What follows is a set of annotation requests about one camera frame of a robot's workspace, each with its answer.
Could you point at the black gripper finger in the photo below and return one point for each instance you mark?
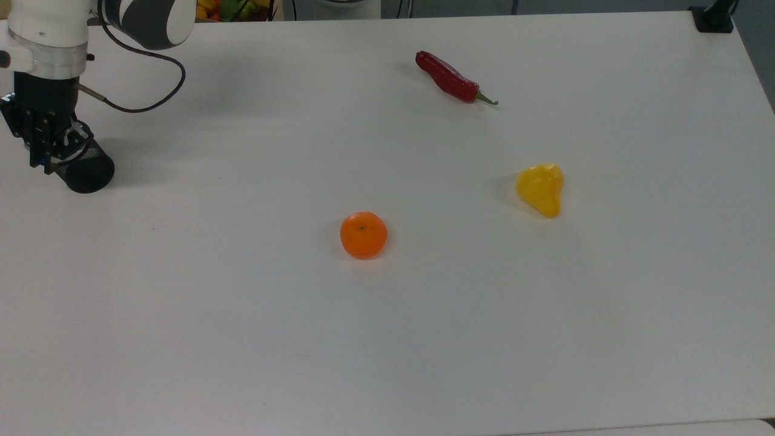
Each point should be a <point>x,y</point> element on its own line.
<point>21,130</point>
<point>69,142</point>

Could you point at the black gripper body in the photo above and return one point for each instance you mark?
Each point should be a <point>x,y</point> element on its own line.
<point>45,97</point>

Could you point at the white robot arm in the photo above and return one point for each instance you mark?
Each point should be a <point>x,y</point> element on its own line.
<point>72,27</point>

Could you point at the black mesh pen holder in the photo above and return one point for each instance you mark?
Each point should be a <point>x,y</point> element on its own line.
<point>91,172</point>

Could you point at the basket of toy fruits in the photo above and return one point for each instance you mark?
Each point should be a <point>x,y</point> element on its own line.
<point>233,9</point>

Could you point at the orange mandarin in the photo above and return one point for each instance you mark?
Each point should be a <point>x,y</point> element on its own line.
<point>363,235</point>

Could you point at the red chili pepper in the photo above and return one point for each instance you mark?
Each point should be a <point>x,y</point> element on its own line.
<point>448,77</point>

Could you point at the yellow bell pepper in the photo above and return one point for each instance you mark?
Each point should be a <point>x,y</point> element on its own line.
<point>540,189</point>

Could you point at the black table clamp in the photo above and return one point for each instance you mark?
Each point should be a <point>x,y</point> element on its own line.
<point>713,18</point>

